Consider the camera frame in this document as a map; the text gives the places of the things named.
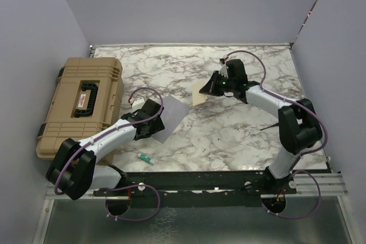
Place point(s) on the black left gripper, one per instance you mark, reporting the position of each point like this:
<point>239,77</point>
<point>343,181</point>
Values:
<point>157,126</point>

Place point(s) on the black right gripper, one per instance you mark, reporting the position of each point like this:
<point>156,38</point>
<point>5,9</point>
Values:
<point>210,87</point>

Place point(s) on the beige paper letter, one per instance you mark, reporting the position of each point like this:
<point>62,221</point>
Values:
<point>197,97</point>

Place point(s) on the grey paper envelope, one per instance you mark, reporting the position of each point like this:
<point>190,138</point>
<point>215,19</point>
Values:
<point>173,114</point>

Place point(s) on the green white glue stick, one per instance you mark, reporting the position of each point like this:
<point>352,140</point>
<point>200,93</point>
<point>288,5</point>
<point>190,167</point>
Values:
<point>146,159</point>

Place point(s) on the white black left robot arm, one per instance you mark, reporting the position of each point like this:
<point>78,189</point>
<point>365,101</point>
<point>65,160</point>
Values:
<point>74,169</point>

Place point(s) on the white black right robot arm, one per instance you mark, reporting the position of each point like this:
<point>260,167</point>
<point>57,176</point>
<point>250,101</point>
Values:
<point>299,129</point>

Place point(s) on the tan plastic tool case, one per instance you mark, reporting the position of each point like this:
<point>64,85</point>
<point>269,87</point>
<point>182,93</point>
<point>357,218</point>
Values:
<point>86,101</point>

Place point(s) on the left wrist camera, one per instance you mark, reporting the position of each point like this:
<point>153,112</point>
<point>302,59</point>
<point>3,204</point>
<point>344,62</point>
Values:
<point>137,104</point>

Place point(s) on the red handled screwdriver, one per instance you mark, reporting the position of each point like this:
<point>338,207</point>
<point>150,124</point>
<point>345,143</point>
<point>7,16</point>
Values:
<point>271,126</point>

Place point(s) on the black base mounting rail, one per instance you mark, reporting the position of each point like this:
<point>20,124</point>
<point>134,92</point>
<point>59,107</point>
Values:
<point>196,189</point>

